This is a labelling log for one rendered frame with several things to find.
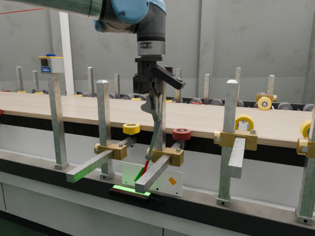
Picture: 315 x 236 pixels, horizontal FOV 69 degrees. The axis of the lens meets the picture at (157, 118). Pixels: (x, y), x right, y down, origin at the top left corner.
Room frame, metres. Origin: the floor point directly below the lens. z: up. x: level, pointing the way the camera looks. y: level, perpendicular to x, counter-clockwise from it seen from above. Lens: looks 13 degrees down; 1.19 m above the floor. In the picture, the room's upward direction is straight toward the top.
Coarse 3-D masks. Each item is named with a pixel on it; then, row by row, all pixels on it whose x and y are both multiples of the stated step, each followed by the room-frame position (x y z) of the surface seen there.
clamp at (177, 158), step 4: (168, 148) 0.84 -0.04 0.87; (172, 148) 0.84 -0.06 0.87; (148, 152) 0.84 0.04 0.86; (152, 152) 0.83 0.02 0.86; (156, 152) 0.82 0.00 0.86; (160, 152) 0.81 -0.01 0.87; (164, 152) 0.81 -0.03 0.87; (168, 152) 0.80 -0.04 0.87; (172, 152) 0.80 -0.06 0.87; (176, 152) 0.80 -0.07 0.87; (180, 152) 0.80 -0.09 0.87; (156, 156) 0.82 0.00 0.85; (160, 156) 0.81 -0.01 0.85; (172, 156) 0.79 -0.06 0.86; (176, 156) 0.79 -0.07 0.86; (180, 156) 0.79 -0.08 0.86; (152, 160) 0.83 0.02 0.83; (156, 160) 0.82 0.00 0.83; (172, 160) 0.79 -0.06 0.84; (176, 160) 0.79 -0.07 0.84; (180, 160) 0.79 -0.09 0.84; (172, 164) 0.79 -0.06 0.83; (176, 164) 0.79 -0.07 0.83; (180, 164) 0.79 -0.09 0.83
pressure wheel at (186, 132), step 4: (176, 128) 1.00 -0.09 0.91; (180, 128) 1.00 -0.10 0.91; (184, 128) 1.00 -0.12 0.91; (172, 132) 0.97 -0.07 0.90; (176, 132) 0.94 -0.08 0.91; (180, 132) 0.94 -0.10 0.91; (184, 132) 0.94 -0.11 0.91; (188, 132) 0.94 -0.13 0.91; (172, 136) 0.96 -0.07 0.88; (176, 136) 0.94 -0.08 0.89; (180, 136) 0.93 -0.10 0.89; (184, 136) 0.93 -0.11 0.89; (188, 136) 0.94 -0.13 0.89
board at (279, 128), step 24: (0, 96) 2.10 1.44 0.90; (24, 96) 2.10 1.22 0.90; (48, 96) 2.10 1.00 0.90; (72, 96) 2.10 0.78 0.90; (72, 120) 1.26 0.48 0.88; (96, 120) 1.19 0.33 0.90; (120, 120) 1.18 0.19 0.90; (144, 120) 1.18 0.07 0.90; (168, 120) 1.18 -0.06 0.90; (192, 120) 1.18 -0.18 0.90; (216, 120) 1.18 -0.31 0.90; (264, 120) 1.18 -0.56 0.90; (288, 120) 1.18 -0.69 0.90; (264, 144) 0.88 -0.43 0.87; (288, 144) 0.85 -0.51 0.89
